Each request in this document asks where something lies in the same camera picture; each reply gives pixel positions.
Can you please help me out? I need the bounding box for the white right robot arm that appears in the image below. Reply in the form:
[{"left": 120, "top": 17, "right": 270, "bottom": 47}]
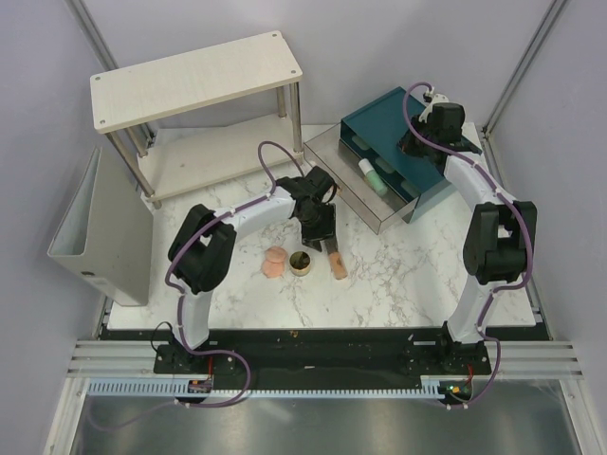
[{"left": 397, "top": 95, "right": 537, "bottom": 373}]

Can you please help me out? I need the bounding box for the white slotted cable duct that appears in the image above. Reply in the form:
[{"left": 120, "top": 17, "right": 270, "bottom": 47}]
[{"left": 86, "top": 375, "right": 470, "bottom": 399}]

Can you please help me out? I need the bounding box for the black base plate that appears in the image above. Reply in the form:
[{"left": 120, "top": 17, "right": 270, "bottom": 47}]
[{"left": 154, "top": 327, "right": 491, "bottom": 376}]

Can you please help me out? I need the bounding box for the white two-tier shelf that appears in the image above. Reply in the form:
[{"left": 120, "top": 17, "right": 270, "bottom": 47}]
[{"left": 89, "top": 30, "right": 304, "bottom": 209}]

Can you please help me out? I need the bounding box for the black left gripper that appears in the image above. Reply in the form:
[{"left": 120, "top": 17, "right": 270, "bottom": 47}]
[{"left": 297, "top": 203, "right": 338, "bottom": 253}]

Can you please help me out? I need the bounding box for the gold cream jar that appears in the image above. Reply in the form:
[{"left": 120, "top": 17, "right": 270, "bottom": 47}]
[{"left": 288, "top": 251, "right": 311, "bottom": 277}]

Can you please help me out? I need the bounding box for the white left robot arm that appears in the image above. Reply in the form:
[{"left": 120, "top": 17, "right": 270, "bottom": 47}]
[{"left": 165, "top": 167, "right": 338, "bottom": 373}]

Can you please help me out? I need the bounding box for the pink makeup sponge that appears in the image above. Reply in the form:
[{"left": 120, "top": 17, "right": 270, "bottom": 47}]
[{"left": 261, "top": 246, "right": 287, "bottom": 279}]

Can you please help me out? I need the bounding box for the green tube white cap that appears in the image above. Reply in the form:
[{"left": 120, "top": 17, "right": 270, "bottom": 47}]
[{"left": 358, "top": 158, "right": 388, "bottom": 196}]

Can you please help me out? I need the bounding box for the grey file holder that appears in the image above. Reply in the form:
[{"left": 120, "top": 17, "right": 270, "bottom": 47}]
[{"left": 47, "top": 148, "right": 153, "bottom": 307}]

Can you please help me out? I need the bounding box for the clear drawer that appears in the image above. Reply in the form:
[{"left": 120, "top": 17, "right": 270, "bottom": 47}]
[{"left": 303, "top": 125, "right": 433, "bottom": 234}]

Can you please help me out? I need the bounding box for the aluminium frame rail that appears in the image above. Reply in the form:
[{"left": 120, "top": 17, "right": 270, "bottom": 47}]
[{"left": 481, "top": 0, "right": 570, "bottom": 138}]

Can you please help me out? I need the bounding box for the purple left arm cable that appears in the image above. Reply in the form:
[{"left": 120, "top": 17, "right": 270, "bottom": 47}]
[{"left": 87, "top": 140, "right": 304, "bottom": 431}]

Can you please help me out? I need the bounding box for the teal drawer cabinet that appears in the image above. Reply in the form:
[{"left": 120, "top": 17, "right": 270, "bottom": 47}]
[{"left": 340, "top": 87, "right": 482, "bottom": 209}]

